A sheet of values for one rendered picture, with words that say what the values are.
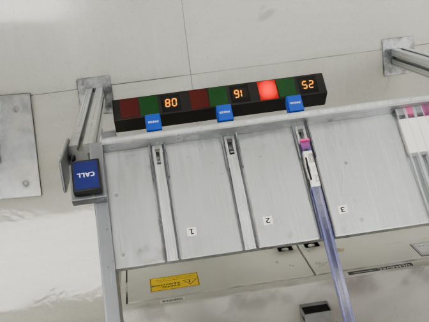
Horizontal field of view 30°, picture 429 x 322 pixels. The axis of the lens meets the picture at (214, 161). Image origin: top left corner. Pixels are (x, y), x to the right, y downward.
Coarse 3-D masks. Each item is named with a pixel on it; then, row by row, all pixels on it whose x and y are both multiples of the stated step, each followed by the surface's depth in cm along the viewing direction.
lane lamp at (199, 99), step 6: (192, 90) 127; (198, 90) 127; (204, 90) 127; (192, 96) 126; (198, 96) 126; (204, 96) 126; (192, 102) 126; (198, 102) 126; (204, 102) 126; (192, 108) 125; (198, 108) 125
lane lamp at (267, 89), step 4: (268, 80) 128; (272, 80) 128; (260, 84) 128; (264, 84) 128; (268, 84) 128; (272, 84) 128; (260, 88) 127; (264, 88) 127; (268, 88) 127; (272, 88) 127; (260, 92) 127; (264, 92) 127; (268, 92) 127; (272, 92) 127; (276, 92) 127; (260, 96) 126; (264, 96) 126; (268, 96) 126; (272, 96) 126; (276, 96) 126
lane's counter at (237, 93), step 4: (244, 84) 128; (232, 88) 127; (236, 88) 127; (240, 88) 127; (244, 88) 127; (232, 92) 127; (236, 92) 127; (240, 92) 127; (244, 92) 127; (248, 92) 127; (232, 96) 126; (236, 96) 126; (240, 96) 126; (244, 96) 126; (248, 96) 126; (232, 100) 126; (236, 100) 126; (240, 100) 126; (244, 100) 126; (248, 100) 126
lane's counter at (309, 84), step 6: (300, 78) 128; (306, 78) 128; (312, 78) 128; (300, 84) 128; (306, 84) 128; (312, 84) 128; (300, 90) 127; (306, 90) 127; (312, 90) 127; (318, 90) 127
